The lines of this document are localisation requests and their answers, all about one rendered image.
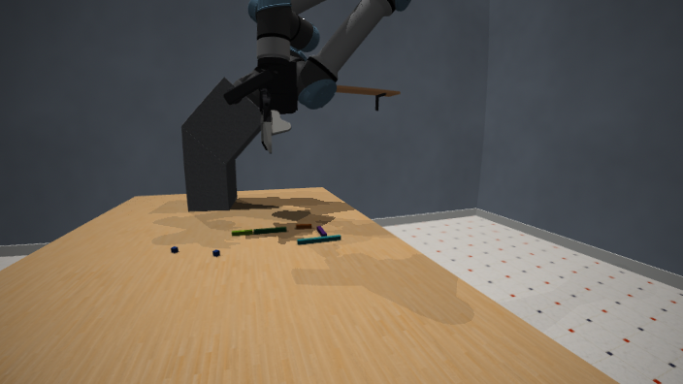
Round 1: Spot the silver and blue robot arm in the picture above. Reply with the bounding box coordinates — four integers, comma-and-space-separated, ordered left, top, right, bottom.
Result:
223, 0, 411, 110

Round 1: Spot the turquoise rod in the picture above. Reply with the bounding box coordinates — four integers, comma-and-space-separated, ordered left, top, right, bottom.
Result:
297, 235, 341, 245

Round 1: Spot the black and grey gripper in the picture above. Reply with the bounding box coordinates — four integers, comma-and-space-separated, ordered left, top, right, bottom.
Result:
258, 57, 298, 153

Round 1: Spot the lime green rod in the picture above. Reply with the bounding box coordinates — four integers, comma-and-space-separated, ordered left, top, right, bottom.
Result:
232, 230, 253, 237

